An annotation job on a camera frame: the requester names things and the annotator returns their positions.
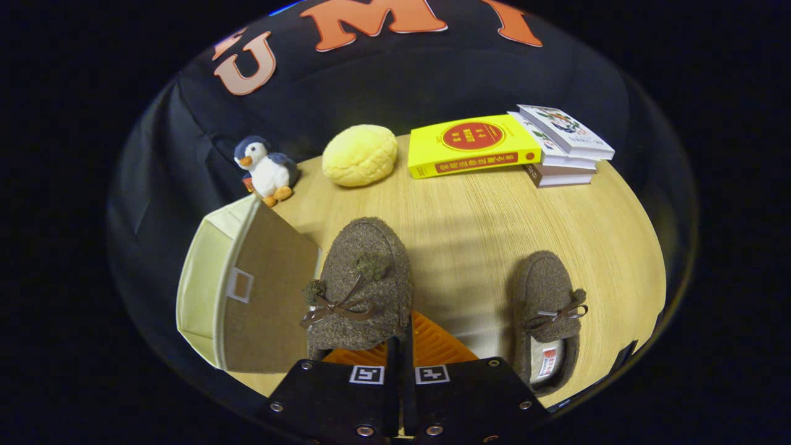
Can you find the penguin plush toy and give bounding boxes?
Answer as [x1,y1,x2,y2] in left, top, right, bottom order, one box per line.
[233,135,299,208]

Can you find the beige fabric storage box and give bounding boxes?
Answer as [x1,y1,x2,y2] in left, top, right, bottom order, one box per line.
[176,194,323,375]

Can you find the brown cover book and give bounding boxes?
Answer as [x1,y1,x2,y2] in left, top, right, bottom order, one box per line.
[525,163,595,188]

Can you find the white illustrated book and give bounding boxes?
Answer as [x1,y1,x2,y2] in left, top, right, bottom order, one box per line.
[517,104,616,161]

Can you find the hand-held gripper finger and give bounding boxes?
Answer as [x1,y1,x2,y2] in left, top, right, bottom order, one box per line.
[264,336,400,445]
[402,310,552,445]

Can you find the yellow book with red circle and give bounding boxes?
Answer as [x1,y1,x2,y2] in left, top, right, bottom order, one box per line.
[407,114,543,180]

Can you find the yellow bread shaped cushion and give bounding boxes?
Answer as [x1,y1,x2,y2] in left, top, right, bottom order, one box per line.
[321,124,399,189]

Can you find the brown fuzzy shoe with bow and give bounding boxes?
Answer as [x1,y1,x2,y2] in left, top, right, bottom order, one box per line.
[300,216,414,362]
[510,250,589,397]

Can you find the white paperback book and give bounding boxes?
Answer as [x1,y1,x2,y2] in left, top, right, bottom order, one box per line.
[507,111,598,171]

